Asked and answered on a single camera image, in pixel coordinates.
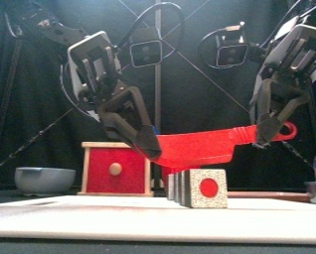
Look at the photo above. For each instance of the white cutting board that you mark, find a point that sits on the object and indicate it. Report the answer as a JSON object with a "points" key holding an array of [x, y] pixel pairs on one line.
{"points": [[155, 221]]}

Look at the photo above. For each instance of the wooden box with red drawer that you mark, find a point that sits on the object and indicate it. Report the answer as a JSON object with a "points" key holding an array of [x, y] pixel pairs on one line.
{"points": [[114, 168]]}

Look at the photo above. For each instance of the pale blue bowl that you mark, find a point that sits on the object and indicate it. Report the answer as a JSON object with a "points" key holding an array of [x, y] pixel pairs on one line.
{"points": [[43, 181]]}

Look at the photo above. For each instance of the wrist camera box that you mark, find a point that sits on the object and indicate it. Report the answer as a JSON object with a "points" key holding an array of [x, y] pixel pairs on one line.
{"points": [[231, 53], [144, 53]]}

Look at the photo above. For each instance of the vertical metal frame pole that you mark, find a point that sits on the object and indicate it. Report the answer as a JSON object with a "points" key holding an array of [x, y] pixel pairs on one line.
{"points": [[158, 99]]}

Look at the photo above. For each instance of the pink square plate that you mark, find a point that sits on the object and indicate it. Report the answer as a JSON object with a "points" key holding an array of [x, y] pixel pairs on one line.
{"points": [[270, 195]]}

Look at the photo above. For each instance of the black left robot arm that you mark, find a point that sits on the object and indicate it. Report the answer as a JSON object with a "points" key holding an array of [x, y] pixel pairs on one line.
{"points": [[49, 25]]}

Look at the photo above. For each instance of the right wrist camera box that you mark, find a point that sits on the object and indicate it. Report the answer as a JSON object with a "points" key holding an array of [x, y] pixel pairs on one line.
{"points": [[231, 53]]}

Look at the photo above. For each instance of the blue plastic spoon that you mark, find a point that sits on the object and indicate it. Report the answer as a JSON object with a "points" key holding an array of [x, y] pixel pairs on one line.
{"points": [[154, 129]]}

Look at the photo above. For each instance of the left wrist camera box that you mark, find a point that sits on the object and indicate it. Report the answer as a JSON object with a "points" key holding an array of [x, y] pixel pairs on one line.
{"points": [[144, 53]]}

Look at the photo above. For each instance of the red toy knife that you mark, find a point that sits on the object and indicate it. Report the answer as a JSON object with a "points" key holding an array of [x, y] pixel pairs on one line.
{"points": [[195, 149]]}

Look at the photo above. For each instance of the toy sushi roll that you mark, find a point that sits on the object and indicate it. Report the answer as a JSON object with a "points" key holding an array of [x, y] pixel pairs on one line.
{"points": [[205, 189]]}

